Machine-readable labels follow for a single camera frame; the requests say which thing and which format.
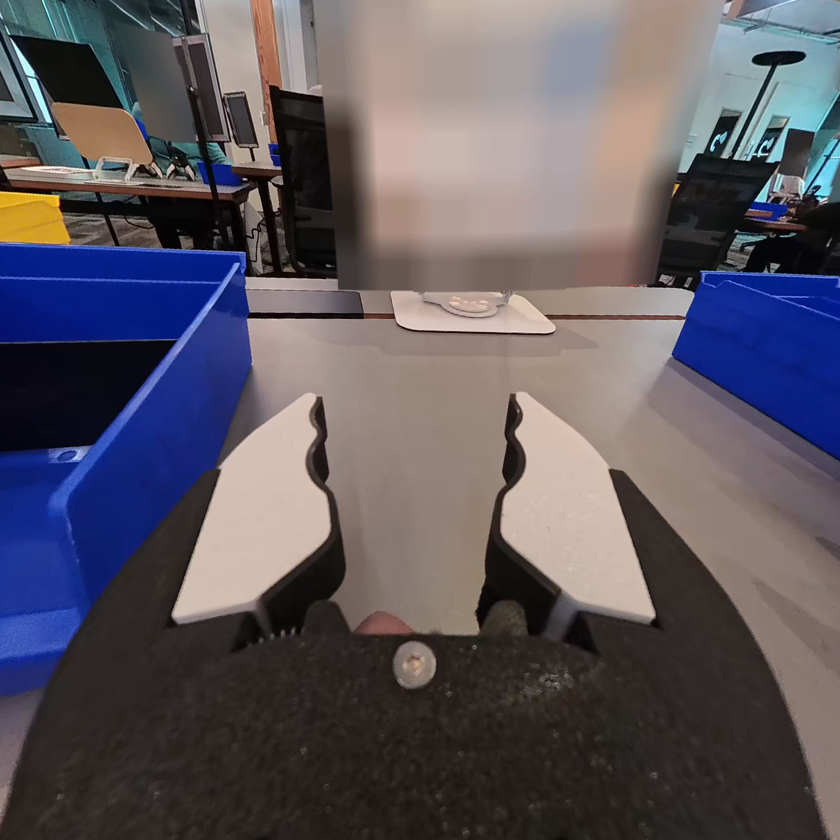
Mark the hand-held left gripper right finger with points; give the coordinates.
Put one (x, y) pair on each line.
(571, 519)

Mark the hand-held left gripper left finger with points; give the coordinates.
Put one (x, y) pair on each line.
(256, 519)

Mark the blue bin with black divider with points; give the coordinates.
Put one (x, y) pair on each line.
(145, 433)

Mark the black flat pad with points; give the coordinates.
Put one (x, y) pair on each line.
(305, 303)

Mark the instruction board on white stand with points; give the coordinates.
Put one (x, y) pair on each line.
(420, 319)
(103, 131)

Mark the blue plastic bin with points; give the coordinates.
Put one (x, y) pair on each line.
(768, 348)

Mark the black mesh office chair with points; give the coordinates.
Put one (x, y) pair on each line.
(709, 217)

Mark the wooden background desk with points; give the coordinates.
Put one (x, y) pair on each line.
(145, 187)

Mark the yellow plastic bin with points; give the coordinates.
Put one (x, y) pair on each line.
(29, 221)

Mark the small black monitor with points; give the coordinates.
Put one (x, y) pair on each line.
(242, 118)

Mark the black monitor on stand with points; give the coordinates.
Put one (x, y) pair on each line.
(200, 85)

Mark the black floor lamp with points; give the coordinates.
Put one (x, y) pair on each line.
(775, 61)

